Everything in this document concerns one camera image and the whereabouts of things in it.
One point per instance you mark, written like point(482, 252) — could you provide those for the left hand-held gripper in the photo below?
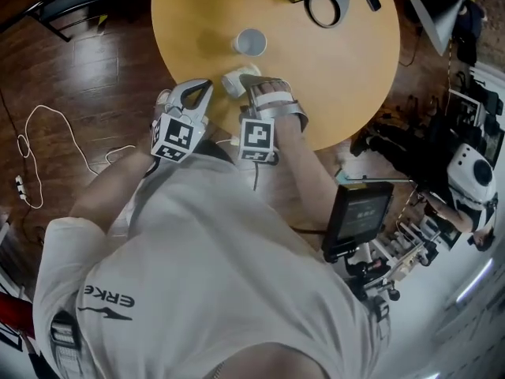
point(177, 136)

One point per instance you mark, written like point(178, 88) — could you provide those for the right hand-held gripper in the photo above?
point(256, 138)

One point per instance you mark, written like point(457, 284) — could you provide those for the white paper cup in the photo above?
point(233, 85)
point(250, 42)

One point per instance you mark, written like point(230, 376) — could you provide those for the person's left forearm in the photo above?
point(110, 188)

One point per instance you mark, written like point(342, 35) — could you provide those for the person's right forearm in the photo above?
point(304, 164)

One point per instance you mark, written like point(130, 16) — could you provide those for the person's right hand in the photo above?
point(271, 89)

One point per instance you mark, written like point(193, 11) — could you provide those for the yellow black striped tape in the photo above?
point(102, 21)

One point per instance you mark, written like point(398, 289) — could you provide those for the person's white t-shirt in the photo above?
point(205, 271)

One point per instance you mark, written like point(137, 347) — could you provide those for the black monitor screen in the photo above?
point(361, 219)

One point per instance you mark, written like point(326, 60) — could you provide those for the white power strip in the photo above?
point(21, 188)

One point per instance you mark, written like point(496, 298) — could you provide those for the black desk lamp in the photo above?
point(438, 14)

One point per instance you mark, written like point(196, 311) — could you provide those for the red bag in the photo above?
point(16, 314)

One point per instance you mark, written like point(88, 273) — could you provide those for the person's neck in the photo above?
point(268, 365)

